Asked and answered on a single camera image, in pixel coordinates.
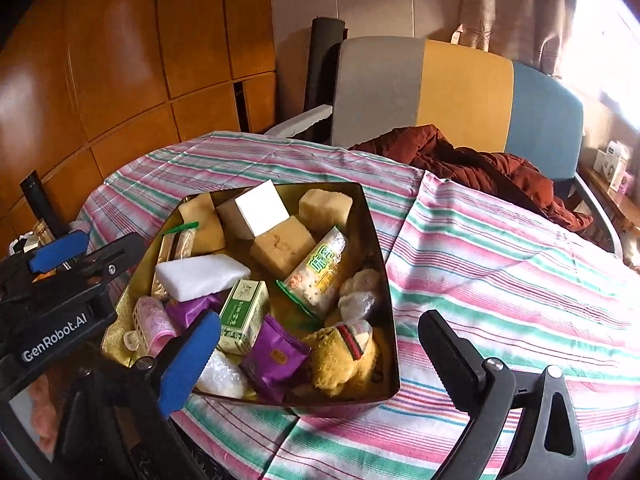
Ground pink hair roller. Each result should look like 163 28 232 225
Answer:
132 296 177 358

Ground brown cracker packet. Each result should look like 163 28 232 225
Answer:
151 221 198 301

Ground large yellow sponge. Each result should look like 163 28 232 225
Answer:
178 192 226 256

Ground green white tea box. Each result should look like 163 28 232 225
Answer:
217 280 269 356

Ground purple snack packet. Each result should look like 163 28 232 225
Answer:
240 314 310 404
165 295 222 333

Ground beige cardboard box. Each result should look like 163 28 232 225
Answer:
216 180 290 240

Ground gold tray box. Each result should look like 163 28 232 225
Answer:
102 181 400 418

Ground yellow plush toy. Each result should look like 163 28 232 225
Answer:
302 320 381 400

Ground long yellow sponge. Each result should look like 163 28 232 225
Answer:
250 216 316 280

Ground yellow green cracker packet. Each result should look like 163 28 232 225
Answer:
276 226 349 321

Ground white plastic bag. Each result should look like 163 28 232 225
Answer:
195 350 250 399
337 269 382 322

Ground small yellow sponge block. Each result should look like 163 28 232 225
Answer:
297 188 352 233

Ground striped pink green bedsheet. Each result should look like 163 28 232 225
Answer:
79 132 639 479

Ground orange wooden wardrobe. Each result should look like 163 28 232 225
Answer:
1 0 277 244

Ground wooden desk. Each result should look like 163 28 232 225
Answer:
578 164 640 235

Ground white boxes on desk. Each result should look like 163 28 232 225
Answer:
593 141 634 194

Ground rust red quilted jacket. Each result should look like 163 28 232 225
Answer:
352 125 593 233

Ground black rolled mat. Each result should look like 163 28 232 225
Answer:
304 18 347 112

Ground grey yellow blue headboard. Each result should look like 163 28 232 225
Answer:
331 37 584 181

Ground beige curtain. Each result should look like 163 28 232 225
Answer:
451 0 577 77

